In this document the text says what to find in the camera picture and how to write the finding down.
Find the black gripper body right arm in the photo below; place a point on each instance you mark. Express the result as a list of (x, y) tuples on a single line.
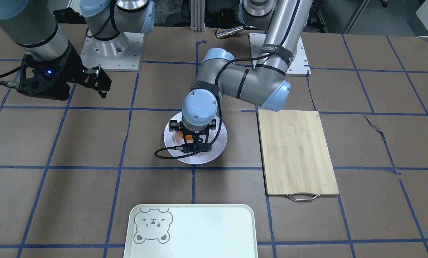
[(71, 67)]

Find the black gripper body left arm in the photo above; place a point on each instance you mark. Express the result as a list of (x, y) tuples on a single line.
[(173, 126)]

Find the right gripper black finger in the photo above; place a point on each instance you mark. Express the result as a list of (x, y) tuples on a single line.
[(103, 92)]

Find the white round plate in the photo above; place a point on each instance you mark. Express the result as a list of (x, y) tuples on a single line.
[(217, 139)]

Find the orange fruit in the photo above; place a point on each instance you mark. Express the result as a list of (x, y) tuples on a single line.
[(183, 135)]

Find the metal base plate arm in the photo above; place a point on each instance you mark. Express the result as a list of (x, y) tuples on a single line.
[(299, 65), (120, 54)]

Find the second grey robot arm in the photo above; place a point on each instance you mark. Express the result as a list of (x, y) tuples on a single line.
[(31, 25)]

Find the cream bear tray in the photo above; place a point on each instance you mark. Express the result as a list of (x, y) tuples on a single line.
[(191, 231)]

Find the silver metal cylinder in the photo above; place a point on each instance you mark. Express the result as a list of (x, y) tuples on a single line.
[(228, 32)]

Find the bamboo cutting board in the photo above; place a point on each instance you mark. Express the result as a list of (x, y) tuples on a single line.
[(296, 160)]

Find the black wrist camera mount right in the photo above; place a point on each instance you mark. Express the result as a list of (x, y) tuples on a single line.
[(40, 79)]

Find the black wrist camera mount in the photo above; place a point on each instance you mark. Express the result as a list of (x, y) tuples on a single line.
[(200, 144), (40, 79)]

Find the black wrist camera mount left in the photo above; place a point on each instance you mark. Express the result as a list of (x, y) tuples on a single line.
[(200, 144)]

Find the aluminium frame post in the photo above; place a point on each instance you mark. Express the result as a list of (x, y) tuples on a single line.
[(197, 15)]

